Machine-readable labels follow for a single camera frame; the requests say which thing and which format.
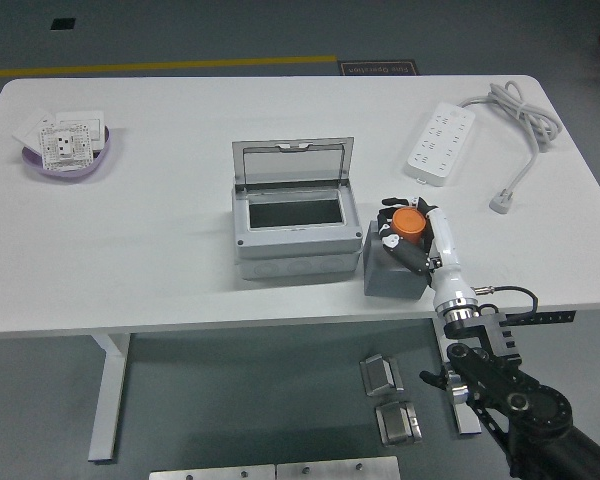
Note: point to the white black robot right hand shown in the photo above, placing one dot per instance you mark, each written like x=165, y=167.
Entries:
x=445, y=240

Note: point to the orange cylinder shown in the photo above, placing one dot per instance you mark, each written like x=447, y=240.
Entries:
x=407, y=223

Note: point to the grey junction box clear lid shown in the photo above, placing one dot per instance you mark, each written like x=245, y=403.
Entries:
x=290, y=246

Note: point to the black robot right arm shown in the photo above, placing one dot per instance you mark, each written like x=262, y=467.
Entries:
x=515, y=395

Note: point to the grey cube with round hole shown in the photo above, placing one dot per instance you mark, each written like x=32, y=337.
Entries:
x=390, y=281

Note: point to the white power strip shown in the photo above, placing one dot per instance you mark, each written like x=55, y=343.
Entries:
x=440, y=145

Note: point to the small metal block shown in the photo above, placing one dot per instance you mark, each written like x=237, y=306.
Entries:
x=377, y=375

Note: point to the dark floor sign with text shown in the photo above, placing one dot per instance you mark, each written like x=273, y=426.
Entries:
x=378, y=68

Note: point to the white table leg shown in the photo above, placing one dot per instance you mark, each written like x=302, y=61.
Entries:
x=110, y=390
x=468, y=425

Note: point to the metal block with latch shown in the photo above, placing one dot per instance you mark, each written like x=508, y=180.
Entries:
x=395, y=425

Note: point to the yellow floor tape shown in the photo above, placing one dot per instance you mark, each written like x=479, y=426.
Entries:
x=155, y=65

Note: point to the purple bowl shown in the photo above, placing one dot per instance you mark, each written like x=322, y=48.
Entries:
x=80, y=173

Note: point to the white printed socket panel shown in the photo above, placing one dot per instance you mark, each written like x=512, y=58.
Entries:
x=62, y=145

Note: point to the white flat card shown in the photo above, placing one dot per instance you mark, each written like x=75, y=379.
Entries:
x=27, y=131

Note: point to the black floor patch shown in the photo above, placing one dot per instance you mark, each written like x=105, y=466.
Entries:
x=63, y=24

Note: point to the white plain switch panel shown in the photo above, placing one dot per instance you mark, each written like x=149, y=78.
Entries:
x=98, y=127

